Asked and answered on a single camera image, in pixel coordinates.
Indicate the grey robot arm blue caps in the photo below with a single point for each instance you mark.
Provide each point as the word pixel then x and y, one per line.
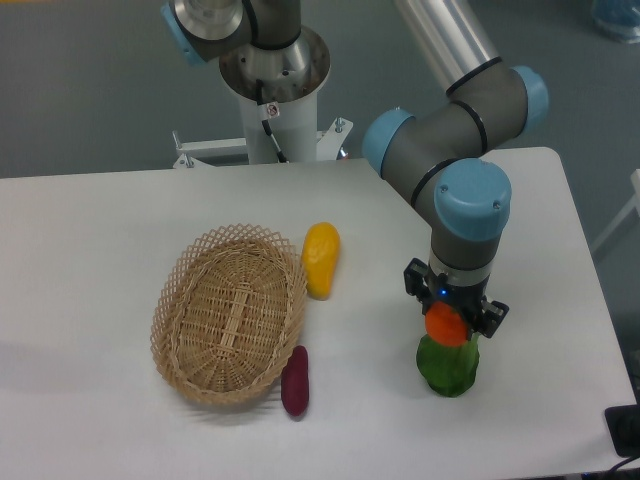
pixel 436 163

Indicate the white frame at right edge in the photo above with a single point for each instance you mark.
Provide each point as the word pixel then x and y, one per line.
pixel 620 223

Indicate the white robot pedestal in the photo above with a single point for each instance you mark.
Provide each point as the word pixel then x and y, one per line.
pixel 277 94

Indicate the orange fruit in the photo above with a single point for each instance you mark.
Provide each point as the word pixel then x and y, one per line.
pixel 445 325

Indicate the yellow mango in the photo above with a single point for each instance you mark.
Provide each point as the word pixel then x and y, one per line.
pixel 320 256

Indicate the blue object in corner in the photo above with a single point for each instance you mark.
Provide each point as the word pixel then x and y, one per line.
pixel 619 19

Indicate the black device at table edge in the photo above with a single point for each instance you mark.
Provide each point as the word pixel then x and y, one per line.
pixel 623 426

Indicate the purple sweet potato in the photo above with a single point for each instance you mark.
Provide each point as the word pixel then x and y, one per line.
pixel 295 391

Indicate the green leafy vegetable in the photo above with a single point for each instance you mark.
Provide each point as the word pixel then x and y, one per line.
pixel 449 371

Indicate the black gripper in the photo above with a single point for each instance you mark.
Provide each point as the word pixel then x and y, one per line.
pixel 463 290

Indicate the woven wicker basket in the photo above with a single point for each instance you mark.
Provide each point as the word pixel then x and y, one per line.
pixel 229 315

